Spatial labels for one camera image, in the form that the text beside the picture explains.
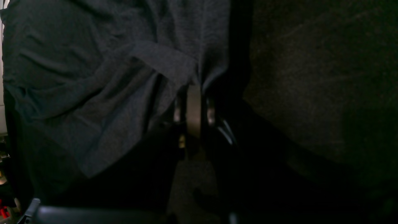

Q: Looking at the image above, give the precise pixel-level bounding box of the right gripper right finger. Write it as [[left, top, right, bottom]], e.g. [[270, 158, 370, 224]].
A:
[[204, 86, 248, 224]]

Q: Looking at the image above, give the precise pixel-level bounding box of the dark grey T-shirt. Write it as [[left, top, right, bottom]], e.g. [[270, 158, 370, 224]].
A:
[[3, 0, 232, 177]]

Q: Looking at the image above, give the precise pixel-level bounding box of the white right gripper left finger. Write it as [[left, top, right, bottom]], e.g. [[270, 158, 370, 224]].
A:
[[146, 86, 188, 224]]

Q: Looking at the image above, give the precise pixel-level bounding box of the black table cloth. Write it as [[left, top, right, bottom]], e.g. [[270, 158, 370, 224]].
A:
[[3, 0, 397, 224]]

